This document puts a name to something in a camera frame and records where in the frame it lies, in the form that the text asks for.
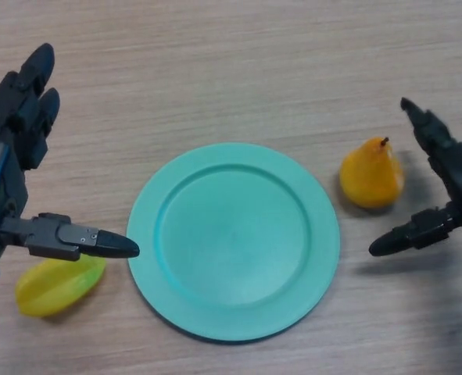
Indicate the yellow pear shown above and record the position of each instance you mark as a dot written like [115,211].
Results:
[371,177]

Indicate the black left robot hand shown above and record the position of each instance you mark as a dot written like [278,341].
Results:
[47,236]

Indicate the yellow starfruit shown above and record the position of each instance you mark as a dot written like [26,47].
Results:
[58,291]

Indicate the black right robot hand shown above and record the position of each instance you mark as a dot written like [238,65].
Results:
[457,176]

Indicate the green round plate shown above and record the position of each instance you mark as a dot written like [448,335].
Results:
[234,246]

